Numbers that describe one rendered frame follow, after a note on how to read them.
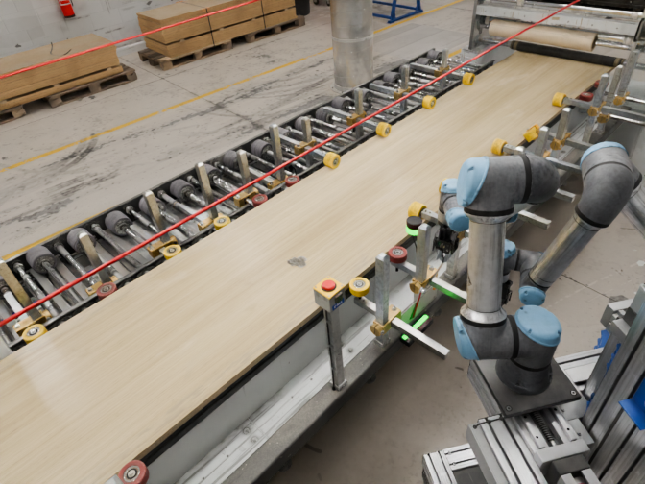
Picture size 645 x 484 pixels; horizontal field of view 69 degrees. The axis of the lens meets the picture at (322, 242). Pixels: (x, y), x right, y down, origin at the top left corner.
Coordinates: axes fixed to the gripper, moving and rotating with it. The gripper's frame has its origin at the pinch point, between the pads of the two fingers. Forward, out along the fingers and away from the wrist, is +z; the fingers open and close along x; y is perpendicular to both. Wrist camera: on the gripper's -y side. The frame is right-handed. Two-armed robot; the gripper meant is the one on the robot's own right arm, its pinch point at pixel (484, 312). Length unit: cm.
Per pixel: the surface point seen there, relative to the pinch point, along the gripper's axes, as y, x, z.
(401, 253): -40.0, 0.6, -8.4
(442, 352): -1.5, -26.2, 0.0
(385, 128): -110, 78, -15
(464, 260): -27.7, 33.6, 12.2
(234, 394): -47, -86, 2
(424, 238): -25.2, -5.7, -27.8
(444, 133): -86, 104, -8
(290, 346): -47, -59, 2
